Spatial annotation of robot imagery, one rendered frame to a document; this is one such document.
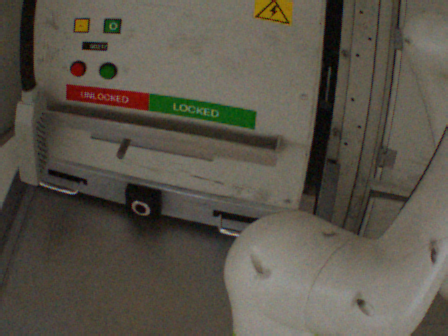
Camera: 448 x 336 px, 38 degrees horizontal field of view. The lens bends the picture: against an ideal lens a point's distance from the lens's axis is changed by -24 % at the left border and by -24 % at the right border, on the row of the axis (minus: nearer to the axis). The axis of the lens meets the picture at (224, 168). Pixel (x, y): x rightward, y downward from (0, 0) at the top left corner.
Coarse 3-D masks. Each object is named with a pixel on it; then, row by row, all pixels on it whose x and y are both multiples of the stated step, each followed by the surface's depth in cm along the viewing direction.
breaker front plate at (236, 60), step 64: (64, 0) 108; (128, 0) 107; (192, 0) 105; (320, 0) 100; (64, 64) 118; (128, 64) 116; (192, 64) 114; (256, 64) 112; (64, 128) 128; (192, 128) 122; (256, 128) 120; (256, 192) 128
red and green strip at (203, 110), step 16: (80, 96) 122; (96, 96) 121; (112, 96) 121; (128, 96) 120; (144, 96) 120; (160, 96) 119; (160, 112) 121; (176, 112) 121; (192, 112) 120; (208, 112) 119; (224, 112) 119; (240, 112) 118
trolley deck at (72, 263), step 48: (48, 192) 138; (336, 192) 143; (48, 240) 129; (96, 240) 131; (144, 240) 132; (192, 240) 133; (48, 288) 120; (96, 288) 122; (144, 288) 124; (192, 288) 125
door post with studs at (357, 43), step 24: (360, 0) 121; (360, 24) 125; (360, 48) 129; (360, 72) 133; (336, 96) 139; (360, 96) 137; (336, 120) 143; (360, 120) 140; (336, 144) 146; (360, 144) 144; (336, 216) 158
